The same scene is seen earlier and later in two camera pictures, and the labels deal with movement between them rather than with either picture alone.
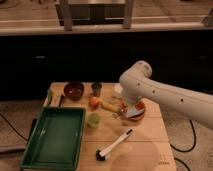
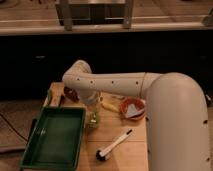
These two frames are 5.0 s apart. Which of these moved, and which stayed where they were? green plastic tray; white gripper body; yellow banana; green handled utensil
Moved: white gripper body
Stayed: green plastic tray; yellow banana; green handled utensil
